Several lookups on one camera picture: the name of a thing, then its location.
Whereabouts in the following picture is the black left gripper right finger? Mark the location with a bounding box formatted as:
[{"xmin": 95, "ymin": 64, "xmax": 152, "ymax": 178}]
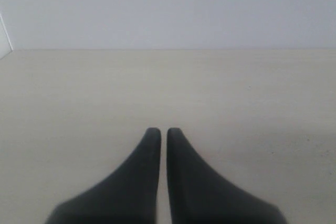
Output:
[{"xmin": 166, "ymin": 128, "xmax": 287, "ymax": 223}]

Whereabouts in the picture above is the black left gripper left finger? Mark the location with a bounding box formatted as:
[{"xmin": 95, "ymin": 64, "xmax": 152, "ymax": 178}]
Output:
[{"xmin": 46, "ymin": 127, "xmax": 161, "ymax": 223}]

